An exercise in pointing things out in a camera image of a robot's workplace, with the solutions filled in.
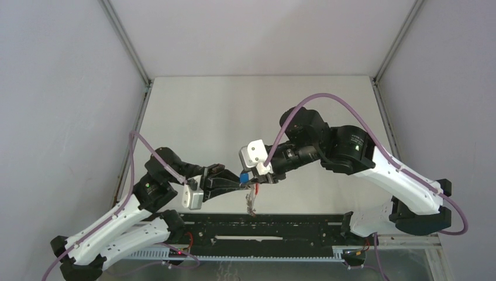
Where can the right circuit board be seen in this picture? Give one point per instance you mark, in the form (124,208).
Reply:
(353,255)

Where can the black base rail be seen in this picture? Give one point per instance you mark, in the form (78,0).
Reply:
(266,235)

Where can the blue tag key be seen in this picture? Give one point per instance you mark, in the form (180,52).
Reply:
(244,179)

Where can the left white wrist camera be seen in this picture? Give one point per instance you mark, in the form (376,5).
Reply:
(193,194)

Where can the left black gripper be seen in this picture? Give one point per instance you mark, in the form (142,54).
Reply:
(224,181)

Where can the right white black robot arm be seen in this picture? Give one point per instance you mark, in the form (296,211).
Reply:
(415,208)

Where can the circuit board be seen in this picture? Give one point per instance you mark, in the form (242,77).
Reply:
(179,253)
(353,255)

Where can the left circuit board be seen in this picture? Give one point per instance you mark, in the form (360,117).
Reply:
(179,253)

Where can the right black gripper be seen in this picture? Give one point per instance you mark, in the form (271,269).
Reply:
(272,177)

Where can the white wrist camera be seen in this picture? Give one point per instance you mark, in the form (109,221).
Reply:
(193,194)
(253,157)

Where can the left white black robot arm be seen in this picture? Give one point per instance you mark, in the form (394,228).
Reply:
(138,222)

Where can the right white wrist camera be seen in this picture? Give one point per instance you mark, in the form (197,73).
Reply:
(253,157)

